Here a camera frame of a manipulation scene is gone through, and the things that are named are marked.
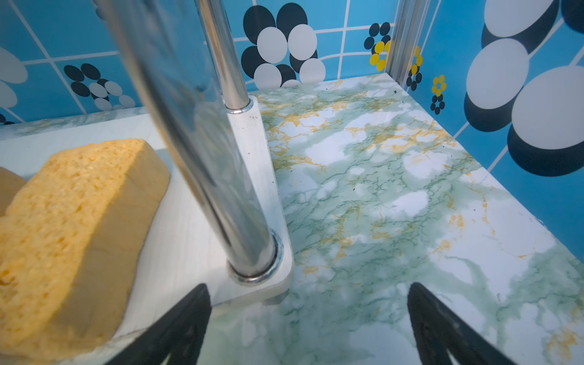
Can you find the orange sponge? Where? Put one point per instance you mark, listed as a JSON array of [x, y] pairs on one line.
[[10, 184], [70, 243]]

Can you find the white two-tier shelf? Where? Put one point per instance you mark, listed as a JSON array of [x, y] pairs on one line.
[[221, 221]]

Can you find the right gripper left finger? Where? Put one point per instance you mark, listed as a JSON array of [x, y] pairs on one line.
[[176, 338]]

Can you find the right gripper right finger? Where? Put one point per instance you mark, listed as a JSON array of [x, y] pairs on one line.
[[441, 335]]

